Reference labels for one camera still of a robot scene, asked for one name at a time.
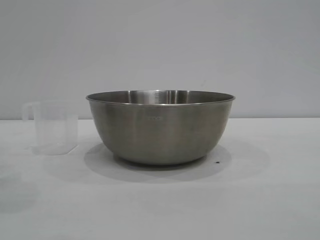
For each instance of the clear plastic measuring cup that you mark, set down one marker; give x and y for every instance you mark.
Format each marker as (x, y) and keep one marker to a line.
(55, 125)

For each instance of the stainless steel mixing bowl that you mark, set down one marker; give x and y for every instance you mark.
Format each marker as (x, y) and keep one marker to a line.
(160, 132)

